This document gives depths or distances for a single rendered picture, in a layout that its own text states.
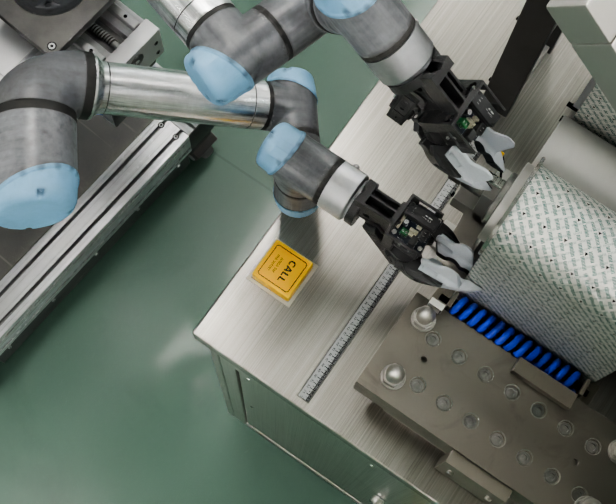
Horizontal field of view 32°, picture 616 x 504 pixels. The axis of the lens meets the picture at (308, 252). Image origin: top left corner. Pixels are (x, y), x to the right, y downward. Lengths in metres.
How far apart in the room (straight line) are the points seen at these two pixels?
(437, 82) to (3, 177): 0.58
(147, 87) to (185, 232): 1.14
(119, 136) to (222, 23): 1.29
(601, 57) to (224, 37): 0.69
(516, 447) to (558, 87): 0.64
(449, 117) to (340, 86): 1.54
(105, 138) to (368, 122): 0.92
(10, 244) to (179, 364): 0.48
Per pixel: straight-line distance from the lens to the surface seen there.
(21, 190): 1.43
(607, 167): 1.45
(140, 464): 2.55
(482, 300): 1.55
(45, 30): 1.97
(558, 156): 1.44
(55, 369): 2.62
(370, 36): 1.21
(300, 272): 1.66
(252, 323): 1.66
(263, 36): 1.25
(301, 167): 1.48
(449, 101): 1.25
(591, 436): 1.57
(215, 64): 1.24
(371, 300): 1.68
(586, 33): 0.62
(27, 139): 1.45
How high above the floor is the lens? 2.53
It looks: 74 degrees down
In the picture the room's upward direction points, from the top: 7 degrees clockwise
